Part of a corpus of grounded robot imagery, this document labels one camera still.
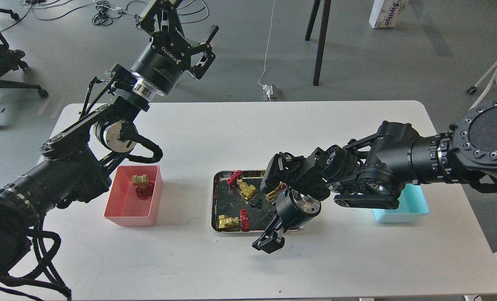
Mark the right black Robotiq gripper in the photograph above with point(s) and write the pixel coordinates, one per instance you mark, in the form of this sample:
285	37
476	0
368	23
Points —
293	209

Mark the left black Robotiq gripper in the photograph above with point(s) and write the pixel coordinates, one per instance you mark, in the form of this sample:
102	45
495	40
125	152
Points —
161	64

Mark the brass valve red handle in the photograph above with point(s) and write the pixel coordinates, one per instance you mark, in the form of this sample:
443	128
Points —
144	187

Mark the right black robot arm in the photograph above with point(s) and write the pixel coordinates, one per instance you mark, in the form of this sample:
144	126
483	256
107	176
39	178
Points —
373	171

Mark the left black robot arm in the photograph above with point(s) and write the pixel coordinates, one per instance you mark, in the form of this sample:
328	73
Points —
77	163

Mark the small black gear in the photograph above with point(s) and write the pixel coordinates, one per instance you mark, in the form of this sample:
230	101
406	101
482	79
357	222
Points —
258	204

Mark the brass valve bottom left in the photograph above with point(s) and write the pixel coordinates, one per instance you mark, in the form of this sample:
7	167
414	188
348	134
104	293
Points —
226	223

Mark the brass valve top right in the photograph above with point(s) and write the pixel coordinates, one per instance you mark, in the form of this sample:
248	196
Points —
271	196

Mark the brass valve top left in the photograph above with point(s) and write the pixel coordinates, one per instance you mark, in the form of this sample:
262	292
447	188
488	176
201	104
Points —
246	191

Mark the light blue plastic box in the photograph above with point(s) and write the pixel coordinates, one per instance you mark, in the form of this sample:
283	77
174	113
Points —
412	207

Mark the pink plastic box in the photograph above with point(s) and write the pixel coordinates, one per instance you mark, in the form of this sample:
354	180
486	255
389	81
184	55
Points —
124	205

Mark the white cardboard box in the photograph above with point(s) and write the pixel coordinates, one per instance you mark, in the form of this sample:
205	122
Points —
385	13

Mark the stainless steel tray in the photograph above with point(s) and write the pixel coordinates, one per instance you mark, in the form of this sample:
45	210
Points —
225	202

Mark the white power adapter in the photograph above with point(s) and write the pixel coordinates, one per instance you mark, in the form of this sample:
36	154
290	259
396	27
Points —
272	93

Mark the black table leg right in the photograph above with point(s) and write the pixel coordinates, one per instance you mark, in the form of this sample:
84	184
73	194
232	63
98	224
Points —
322	35

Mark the black cable bundle floor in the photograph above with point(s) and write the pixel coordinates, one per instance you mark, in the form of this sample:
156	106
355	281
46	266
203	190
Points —
102	17

